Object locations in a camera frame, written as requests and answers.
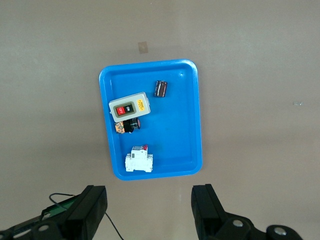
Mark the green circuit board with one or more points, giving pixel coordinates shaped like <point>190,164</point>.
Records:
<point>62,205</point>

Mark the black push button orange cap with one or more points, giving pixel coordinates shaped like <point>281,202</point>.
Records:
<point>128,126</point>

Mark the brown tape patch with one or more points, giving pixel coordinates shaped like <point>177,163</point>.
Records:
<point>142,47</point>

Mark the white circuit breaker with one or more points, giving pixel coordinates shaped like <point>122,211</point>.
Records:
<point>138,161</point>

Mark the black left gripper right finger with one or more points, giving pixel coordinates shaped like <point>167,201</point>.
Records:
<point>207,212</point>

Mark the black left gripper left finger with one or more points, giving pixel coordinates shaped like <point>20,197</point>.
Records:
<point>87,212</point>

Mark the brown cylindrical capacitor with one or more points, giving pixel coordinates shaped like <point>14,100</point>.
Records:
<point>160,88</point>

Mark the blue plastic tray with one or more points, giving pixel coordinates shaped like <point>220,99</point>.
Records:
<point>180,125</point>

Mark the clear tape piece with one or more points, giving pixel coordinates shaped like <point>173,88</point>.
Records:
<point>297,103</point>

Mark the grey on-off switch box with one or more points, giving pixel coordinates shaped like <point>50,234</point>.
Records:
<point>130,107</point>

